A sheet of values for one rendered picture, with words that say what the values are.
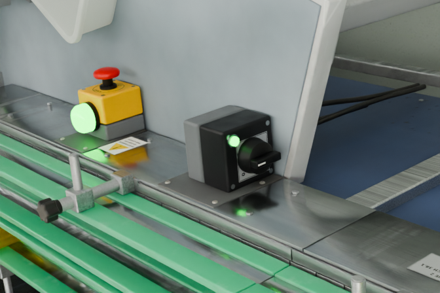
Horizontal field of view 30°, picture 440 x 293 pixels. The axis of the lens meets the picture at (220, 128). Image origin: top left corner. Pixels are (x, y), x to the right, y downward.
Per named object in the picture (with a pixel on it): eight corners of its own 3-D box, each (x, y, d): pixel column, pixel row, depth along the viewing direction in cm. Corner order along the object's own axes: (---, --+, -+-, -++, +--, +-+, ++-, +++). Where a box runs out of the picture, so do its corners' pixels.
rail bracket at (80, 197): (124, 184, 111) (35, 218, 103) (116, 133, 108) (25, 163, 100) (141, 191, 108) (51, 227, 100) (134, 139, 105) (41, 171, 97)
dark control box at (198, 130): (236, 159, 111) (187, 178, 106) (232, 103, 108) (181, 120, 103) (279, 173, 105) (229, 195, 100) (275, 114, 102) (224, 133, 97)
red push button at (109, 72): (90, 91, 124) (87, 69, 123) (112, 84, 127) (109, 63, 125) (105, 95, 121) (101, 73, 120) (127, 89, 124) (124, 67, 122)
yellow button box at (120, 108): (122, 120, 131) (82, 133, 127) (116, 74, 128) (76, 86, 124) (148, 128, 126) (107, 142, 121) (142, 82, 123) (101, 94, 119)
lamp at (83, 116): (86, 127, 125) (69, 132, 123) (82, 99, 124) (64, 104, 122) (101, 133, 122) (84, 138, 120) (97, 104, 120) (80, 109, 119)
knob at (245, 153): (265, 165, 103) (284, 172, 100) (238, 176, 100) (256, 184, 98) (262, 132, 101) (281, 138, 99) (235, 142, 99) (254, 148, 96)
